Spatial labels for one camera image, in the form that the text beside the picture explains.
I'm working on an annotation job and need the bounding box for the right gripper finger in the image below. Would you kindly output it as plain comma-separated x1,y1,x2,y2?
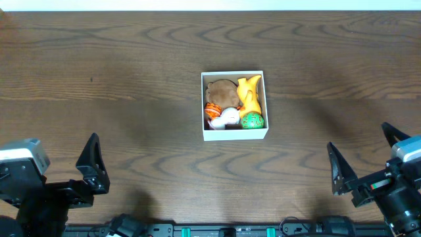
327,142,358,196
381,122,410,147

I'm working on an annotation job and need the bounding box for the green ball with orange letters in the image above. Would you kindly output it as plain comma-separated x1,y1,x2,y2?
241,112,264,129

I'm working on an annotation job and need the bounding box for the white pink duck toy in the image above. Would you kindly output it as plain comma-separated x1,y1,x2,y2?
209,107,240,130

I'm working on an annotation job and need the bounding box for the yellow rubber squirrel toy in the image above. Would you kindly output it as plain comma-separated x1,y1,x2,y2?
237,75,262,119

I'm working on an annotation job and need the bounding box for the small orange lattice ball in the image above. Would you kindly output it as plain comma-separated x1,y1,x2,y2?
204,103,222,120

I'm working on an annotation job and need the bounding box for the brown plush toy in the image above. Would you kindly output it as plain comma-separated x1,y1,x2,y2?
205,79,240,110

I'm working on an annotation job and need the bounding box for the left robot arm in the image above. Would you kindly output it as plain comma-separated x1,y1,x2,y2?
1,133,111,236

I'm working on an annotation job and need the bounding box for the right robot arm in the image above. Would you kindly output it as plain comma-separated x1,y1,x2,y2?
327,122,420,236

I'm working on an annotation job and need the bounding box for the white cardboard box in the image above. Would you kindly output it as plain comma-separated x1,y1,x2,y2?
201,70,269,141

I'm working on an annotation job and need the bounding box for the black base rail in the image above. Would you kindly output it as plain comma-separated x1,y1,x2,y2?
62,214,394,237

